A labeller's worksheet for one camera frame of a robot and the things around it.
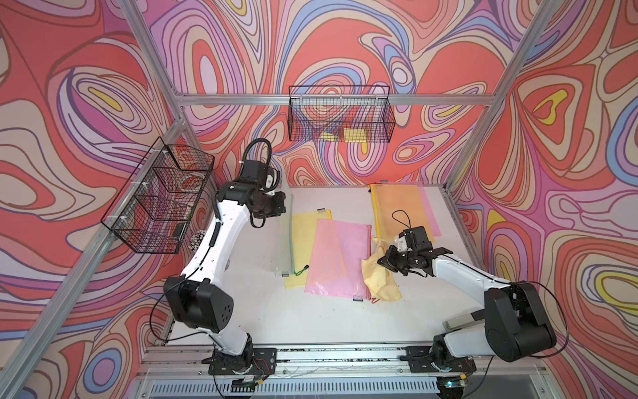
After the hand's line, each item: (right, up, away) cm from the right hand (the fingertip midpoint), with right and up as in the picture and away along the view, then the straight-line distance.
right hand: (379, 266), depth 88 cm
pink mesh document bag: (+28, +14, +18) cm, 36 cm away
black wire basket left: (-72, +20, -15) cm, 76 cm away
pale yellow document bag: (-28, +11, +17) cm, 35 cm away
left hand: (-32, +21, -9) cm, 40 cm away
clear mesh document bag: (-35, +1, +7) cm, 36 cm away
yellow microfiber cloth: (0, -4, -4) cm, 5 cm away
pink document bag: (-16, +1, +6) cm, 17 cm away
